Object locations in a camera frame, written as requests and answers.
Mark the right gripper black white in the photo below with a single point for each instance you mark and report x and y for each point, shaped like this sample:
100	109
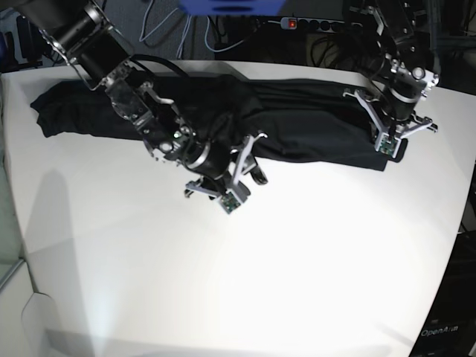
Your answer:
220	167

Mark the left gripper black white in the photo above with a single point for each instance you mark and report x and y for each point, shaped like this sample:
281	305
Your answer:
388	114

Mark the dark navy long-sleeve shirt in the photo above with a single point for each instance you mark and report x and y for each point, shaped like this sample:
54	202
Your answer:
304	120

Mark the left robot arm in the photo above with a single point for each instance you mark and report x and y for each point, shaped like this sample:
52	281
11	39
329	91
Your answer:
398	62

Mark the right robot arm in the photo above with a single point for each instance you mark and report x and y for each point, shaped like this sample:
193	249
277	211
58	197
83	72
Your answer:
81	33

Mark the black OpenArm case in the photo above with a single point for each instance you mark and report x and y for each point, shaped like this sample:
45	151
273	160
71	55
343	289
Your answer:
449	329

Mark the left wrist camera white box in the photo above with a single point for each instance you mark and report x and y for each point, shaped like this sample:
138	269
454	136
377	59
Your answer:
387	144

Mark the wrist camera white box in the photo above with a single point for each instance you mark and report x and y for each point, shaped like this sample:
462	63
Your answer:
387	144
233	200

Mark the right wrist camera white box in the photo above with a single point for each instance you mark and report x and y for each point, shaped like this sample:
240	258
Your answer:
233	200

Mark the white power strip red switch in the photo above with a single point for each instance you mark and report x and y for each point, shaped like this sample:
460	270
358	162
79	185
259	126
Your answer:
311	25

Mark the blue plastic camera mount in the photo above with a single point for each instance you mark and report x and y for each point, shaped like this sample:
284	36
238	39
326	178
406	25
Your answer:
231	7

